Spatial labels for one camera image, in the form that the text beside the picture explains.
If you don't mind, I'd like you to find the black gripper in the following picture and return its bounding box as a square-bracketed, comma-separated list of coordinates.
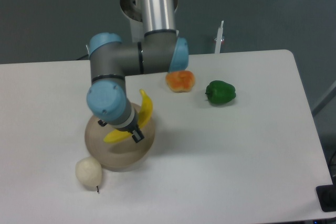
[98, 120, 144, 143]

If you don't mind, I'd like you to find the yellow banana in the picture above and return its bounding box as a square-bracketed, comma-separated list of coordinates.
[103, 89, 153, 144]

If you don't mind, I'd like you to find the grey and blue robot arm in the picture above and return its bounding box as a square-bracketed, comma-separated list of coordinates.
[87, 0, 189, 142]

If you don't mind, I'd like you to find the beige round plate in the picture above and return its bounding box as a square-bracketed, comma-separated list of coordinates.
[85, 115, 155, 172]

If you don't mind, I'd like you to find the white pear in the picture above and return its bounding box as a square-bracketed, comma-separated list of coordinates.
[75, 156, 102, 194]

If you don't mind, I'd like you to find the orange bread roll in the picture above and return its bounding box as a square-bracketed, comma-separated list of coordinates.
[165, 70, 195, 93]

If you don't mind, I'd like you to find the green bell pepper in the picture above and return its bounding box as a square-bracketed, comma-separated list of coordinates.
[205, 80, 236, 105]

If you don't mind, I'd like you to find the black box at edge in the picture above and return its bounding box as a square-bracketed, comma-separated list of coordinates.
[316, 185, 335, 212]

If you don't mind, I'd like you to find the white upright post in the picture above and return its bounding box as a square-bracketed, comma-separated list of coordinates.
[214, 20, 225, 54]

